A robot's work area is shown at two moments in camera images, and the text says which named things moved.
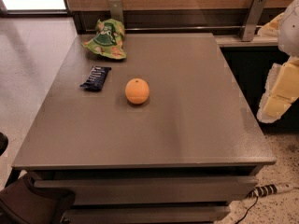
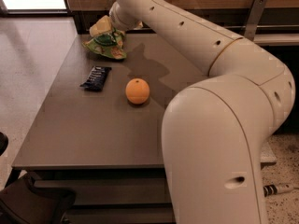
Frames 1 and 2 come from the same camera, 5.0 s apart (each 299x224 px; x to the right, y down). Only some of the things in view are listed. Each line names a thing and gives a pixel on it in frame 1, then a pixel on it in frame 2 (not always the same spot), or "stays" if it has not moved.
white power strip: (266, 189) stays
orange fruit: (136, 91) stays
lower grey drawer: (148, 215) stays
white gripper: (290, 28) → (116, 18)
